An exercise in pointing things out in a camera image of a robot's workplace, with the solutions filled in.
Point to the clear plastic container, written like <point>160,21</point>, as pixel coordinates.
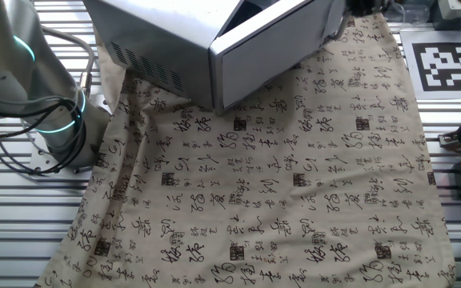
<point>408,14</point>

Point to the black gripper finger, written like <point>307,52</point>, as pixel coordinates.
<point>353,6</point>
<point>367,6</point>

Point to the beige calligraphy print cloth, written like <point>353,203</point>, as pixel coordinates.
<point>254,180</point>

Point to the silver microwave body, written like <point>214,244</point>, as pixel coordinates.
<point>162,36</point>

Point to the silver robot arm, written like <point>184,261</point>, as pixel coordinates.
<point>6,72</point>

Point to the silver microwave door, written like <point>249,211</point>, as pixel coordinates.
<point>270,52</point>

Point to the black white marker board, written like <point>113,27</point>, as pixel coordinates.
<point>440,66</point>

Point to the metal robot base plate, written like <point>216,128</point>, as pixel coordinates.
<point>40,162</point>

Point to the white box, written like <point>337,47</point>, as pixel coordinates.
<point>456,10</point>

